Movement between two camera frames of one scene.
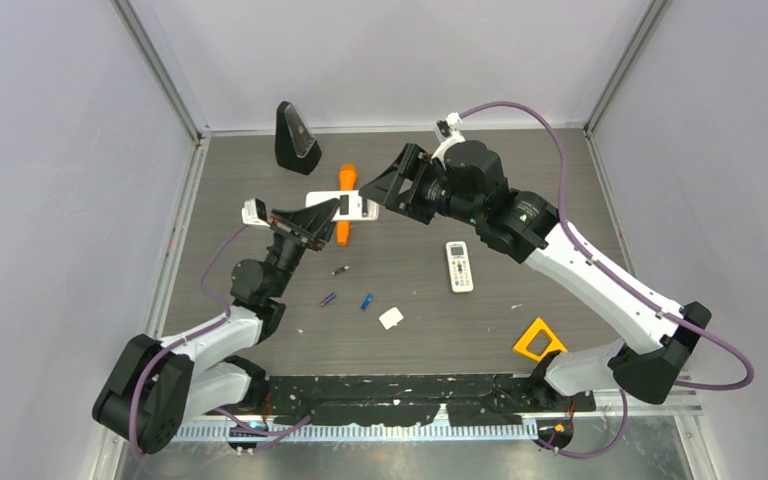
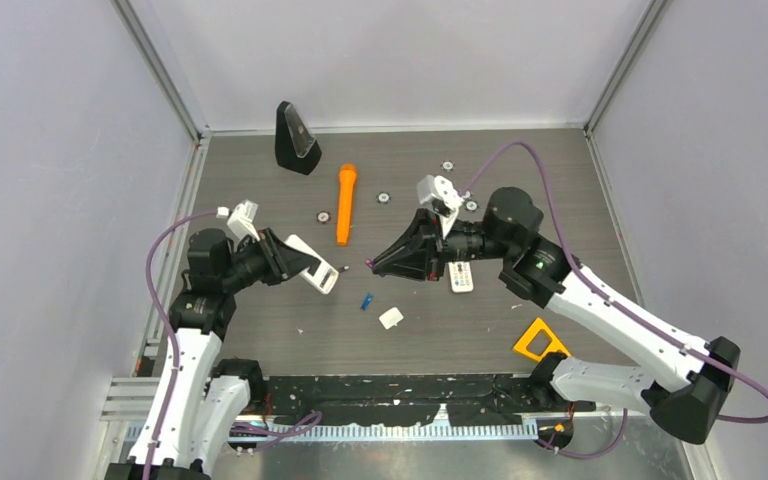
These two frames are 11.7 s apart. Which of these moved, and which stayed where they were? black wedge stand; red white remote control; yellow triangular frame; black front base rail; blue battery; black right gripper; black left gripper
Moved: red white remote control; black left gripper; black right gripper
Stayed: black front base rail; blue battery; yellow triangular frame; black wedge stand
